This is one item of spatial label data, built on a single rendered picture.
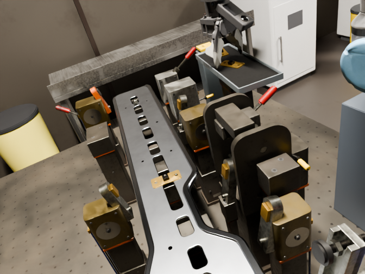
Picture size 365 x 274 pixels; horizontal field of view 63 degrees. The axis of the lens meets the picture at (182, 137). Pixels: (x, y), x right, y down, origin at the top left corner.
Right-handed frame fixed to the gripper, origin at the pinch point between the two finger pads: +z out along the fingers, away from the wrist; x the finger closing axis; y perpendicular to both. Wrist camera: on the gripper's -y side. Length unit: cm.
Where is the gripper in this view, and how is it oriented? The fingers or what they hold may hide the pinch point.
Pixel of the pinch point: (231, 60)
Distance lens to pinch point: 100.2
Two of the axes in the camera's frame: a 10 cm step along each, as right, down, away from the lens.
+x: -7.2, 5.2, -4.6
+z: 2.3, 8.0, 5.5
